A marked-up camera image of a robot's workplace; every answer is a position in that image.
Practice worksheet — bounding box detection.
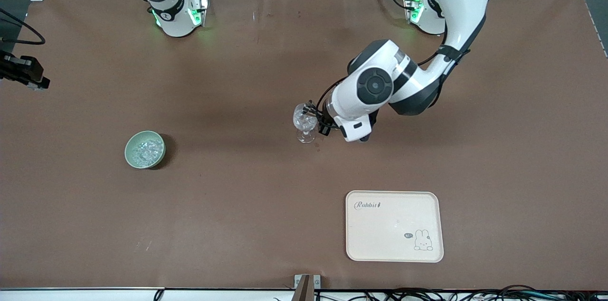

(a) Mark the clear wine glass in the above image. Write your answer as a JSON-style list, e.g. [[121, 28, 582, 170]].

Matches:
[[293, 103, 318, 144]]

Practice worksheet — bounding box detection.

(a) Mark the clear ice cubes pile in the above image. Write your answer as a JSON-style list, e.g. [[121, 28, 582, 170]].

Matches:
[[132, 139, 162, 166]]

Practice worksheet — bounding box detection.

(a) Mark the brown table cover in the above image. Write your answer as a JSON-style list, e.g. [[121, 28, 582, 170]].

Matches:
[[0, 0, 608, 291]]

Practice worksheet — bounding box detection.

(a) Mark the pale green ceramic bowl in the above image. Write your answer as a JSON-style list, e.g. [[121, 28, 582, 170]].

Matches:
[[124, 131, 166, 169]]

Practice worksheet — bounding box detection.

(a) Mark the cream rabbit print tray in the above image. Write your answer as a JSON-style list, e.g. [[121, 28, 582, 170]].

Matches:
[[345, 190, 445, 263]]

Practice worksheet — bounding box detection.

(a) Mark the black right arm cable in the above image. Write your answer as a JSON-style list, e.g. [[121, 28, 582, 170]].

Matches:
[[0, 7, 46, 46]]

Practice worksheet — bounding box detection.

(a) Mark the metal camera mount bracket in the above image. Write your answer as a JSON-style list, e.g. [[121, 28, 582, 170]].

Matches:
[[294, 274, 321, 301]]

